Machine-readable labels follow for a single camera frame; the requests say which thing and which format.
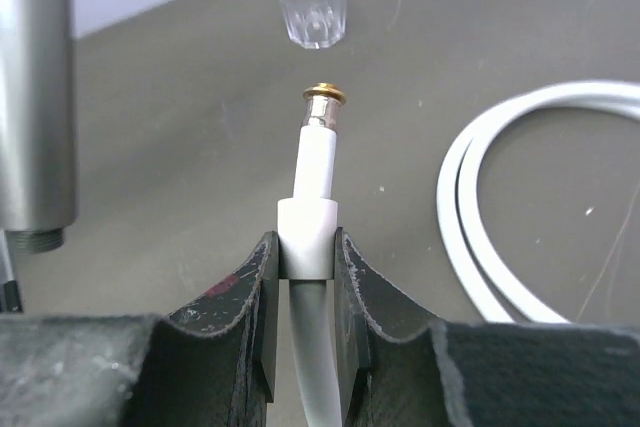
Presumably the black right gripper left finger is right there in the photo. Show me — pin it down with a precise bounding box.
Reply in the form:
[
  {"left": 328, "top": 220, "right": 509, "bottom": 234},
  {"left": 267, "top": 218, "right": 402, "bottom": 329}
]
[{"left": 1, "top": 232, "right": 279, "bottom": 426}]

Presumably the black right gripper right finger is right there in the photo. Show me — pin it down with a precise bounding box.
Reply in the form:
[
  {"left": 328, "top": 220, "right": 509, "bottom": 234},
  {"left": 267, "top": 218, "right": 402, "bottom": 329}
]
[{"left": 334, "top": 230, "right": 639, "bottom": 426}]

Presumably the white shower hose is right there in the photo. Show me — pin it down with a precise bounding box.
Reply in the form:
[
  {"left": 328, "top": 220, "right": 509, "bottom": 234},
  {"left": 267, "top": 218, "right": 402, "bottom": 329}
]
[{"left": 276, "top": 79, "right": 640, "bottom": 427}]

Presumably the grey shower head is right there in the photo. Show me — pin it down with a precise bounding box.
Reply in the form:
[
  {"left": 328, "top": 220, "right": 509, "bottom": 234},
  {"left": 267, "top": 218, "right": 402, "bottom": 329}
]
[{"left": 1, "top": 0, "right": 77, "bottom": 254}]

